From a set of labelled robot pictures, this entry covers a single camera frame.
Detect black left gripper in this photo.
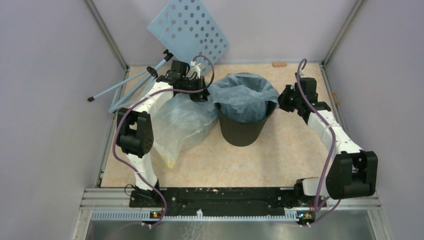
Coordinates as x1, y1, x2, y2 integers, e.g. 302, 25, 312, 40
180, 75, 214, 103

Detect light blue trash bag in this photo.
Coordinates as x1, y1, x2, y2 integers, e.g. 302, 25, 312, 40
208, 72, 279, 123

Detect translucent yellowish trash bag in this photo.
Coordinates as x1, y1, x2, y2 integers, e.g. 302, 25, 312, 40
150, 93, 218, 169

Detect black plastic trash bin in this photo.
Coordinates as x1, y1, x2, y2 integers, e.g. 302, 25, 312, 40
214, 101, 277, 147

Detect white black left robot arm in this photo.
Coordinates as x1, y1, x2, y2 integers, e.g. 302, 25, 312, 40
112, 60, 209, 207

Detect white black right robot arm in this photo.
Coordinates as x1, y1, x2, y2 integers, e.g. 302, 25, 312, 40
278, 77, 378, 206

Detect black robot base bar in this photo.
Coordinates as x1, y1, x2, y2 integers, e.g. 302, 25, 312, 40
129, 186, 315, 217

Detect light blue tripod legs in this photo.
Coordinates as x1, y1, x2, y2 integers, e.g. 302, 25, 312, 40
87, 49, 174, 113

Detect small wooden cork piece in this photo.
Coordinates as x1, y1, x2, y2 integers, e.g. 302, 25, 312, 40
272, 61, 287, 68

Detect light blue perforated stand plate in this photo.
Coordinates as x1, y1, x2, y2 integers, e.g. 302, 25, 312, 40
147, 0, 230, 64

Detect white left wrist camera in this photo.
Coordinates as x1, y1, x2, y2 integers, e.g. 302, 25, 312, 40
188, 61, 203, 79

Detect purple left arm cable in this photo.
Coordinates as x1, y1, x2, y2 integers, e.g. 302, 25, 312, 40
111, 54, 216, 226

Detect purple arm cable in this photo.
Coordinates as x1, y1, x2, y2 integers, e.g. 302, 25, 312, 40
111, 54, 216, 226
295, 58, 342, 226

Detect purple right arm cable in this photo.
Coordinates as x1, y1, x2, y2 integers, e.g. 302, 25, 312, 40
295, 58, 342, 226

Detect white slotted cable duct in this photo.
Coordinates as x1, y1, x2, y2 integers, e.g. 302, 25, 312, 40
91, 210, 299, 222

